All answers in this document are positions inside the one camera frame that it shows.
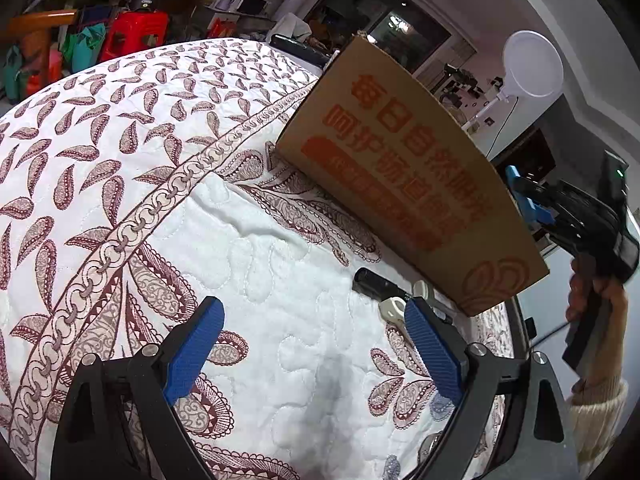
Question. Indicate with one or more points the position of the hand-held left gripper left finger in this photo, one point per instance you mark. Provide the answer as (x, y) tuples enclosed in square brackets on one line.
[(192, 350)]

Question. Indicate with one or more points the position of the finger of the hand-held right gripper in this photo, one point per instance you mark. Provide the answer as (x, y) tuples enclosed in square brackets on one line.
[(512, 176), (532, 207)]

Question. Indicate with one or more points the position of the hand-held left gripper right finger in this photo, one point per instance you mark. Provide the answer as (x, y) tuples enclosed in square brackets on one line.
[(432, 355)]

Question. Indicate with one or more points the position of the black marker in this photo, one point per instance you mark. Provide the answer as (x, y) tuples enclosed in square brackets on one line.
[(375, 282)]

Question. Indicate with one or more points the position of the brown cardboard box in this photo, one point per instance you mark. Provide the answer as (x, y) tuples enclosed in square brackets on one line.
[(400, 160)]

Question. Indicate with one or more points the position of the person's right hand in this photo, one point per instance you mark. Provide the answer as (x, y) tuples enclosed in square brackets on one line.
[(614, 310)]

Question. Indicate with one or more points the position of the small white plastic item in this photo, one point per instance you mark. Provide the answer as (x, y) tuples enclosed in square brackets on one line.
[(395, 307)]

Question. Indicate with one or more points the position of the paisley printed quilt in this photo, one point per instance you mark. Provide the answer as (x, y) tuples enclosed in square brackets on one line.
[(250, 260)]

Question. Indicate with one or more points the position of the white round desk lamp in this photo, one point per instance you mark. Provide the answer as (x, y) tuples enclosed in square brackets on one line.
[(532, 65)]

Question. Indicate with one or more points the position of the dark balcony window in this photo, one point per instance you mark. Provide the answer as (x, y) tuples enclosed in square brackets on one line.
[(400, 30)]

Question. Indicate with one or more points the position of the black keyboard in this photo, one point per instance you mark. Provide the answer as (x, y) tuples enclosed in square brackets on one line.
[(300, 50)]

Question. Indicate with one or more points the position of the white plastic bag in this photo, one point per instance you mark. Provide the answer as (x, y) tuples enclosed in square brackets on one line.
[(295, 27)]

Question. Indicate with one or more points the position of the teal bag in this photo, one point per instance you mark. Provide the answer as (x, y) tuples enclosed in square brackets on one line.
[(82, 45)]

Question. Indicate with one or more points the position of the red plastic stool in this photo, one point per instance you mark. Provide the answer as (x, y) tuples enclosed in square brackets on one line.
[(135, 30)]

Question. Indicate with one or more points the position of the wooden chair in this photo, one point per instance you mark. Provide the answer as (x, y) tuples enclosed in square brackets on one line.
[(40, 22)]

